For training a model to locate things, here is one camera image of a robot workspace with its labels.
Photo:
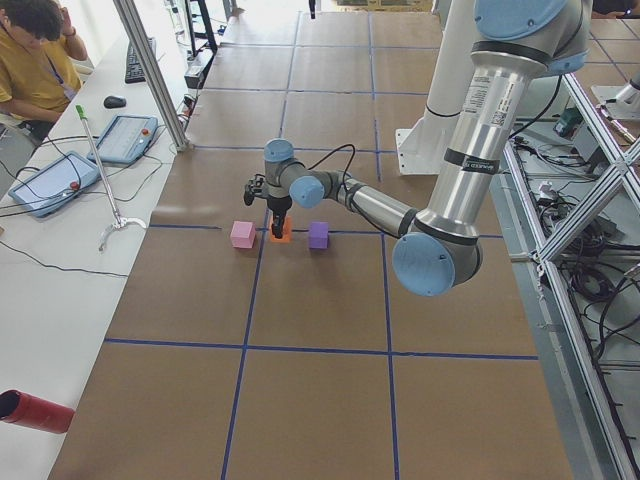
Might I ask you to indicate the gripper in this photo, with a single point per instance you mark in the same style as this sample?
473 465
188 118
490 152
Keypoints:
278 205

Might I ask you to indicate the orange foam block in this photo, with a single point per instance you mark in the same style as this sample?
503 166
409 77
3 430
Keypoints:
286 234

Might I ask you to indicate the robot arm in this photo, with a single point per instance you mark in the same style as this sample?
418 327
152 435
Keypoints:
437 248

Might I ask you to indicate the pink foam block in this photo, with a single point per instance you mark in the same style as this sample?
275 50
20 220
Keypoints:
243 234

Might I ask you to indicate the purple foam block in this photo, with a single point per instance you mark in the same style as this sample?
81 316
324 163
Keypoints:
318 235

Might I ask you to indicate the brown paper table cover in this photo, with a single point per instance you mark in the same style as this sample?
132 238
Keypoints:
285 362

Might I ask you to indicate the reacher grabber tool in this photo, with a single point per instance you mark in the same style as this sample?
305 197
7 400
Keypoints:
120 222

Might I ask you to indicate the far teach pendant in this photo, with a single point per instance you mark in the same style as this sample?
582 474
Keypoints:
125 139

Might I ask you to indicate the teach pendant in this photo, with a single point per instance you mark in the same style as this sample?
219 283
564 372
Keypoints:
125 139
52 187

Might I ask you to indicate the black computer mouse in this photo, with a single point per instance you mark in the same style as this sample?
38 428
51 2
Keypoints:
114 102

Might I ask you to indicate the black keyboard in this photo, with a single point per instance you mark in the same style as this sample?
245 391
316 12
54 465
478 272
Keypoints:
134 72

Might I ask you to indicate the near teach pendant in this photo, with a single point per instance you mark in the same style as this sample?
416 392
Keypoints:
52 187

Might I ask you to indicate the person in yellow shirt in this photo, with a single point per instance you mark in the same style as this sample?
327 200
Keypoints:
39 44

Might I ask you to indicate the red cylinder tube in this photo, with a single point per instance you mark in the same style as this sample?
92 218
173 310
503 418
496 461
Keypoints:
22 409

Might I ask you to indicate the white pole base plate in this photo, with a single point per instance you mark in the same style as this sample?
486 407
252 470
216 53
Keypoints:
421 149

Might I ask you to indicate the white camera pole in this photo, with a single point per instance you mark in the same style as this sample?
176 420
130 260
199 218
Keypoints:
454 67

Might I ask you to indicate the aluminium frame post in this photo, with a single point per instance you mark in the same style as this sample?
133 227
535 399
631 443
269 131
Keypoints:
136 33

